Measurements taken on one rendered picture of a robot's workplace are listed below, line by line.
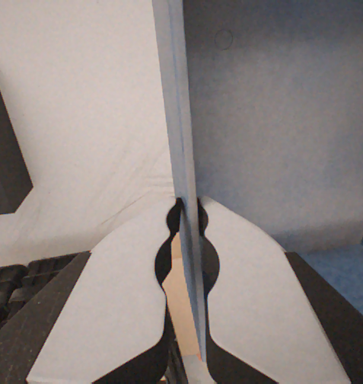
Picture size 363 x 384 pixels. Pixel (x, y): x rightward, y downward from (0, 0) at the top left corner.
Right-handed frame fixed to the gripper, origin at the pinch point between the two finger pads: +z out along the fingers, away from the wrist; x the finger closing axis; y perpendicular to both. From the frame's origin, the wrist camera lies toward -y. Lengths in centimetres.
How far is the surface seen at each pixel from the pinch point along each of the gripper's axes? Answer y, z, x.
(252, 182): 2.1, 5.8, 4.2
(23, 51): -4.8, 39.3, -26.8
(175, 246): 28.0, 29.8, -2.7
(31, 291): 38, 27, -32
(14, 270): 40, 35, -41
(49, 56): -3.9, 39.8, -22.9
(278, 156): 0.4, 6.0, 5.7
